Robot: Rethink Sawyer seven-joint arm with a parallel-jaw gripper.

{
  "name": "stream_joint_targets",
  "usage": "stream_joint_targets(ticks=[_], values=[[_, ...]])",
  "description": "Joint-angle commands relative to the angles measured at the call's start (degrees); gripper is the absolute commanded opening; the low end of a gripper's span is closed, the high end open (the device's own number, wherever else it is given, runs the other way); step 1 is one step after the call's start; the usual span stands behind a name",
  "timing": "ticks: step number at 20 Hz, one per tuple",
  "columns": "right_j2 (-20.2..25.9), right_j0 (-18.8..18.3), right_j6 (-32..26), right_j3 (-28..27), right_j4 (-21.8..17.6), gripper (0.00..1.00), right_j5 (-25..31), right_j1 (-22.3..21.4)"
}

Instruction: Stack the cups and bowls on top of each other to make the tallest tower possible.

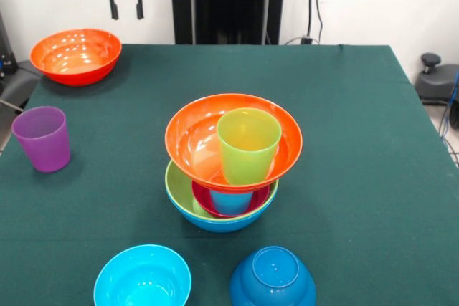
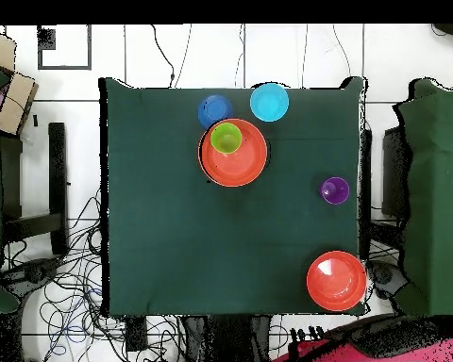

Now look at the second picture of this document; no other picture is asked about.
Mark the large orange bowl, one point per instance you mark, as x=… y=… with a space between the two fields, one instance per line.
x=336 y=281
x=238 y=166

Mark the green cup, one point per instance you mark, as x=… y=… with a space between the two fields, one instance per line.
x=226 y=138

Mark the small dark blue bowl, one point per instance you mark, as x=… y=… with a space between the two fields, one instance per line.
x=214 y=108

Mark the small light blue bowl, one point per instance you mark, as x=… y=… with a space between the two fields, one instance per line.
x=269 y=102

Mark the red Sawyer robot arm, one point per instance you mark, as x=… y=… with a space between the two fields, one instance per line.
x=381 y=339

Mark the dark green table cloth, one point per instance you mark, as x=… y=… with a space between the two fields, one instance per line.
x=154 y=245

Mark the purple cup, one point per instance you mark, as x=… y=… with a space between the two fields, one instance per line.
x=334 y=190

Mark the black power strip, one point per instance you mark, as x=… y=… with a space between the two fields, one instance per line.
x=136 y=333

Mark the black box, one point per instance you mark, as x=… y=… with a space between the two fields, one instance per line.
x=394 y=173

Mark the grey stand foot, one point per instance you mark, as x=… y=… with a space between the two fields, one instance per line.
x=30 y=273
x=385 y=277

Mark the black chair frame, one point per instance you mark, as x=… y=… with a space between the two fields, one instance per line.
x=57 y=169

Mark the black square floor frame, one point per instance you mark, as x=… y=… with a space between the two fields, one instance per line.
x=47 y=37

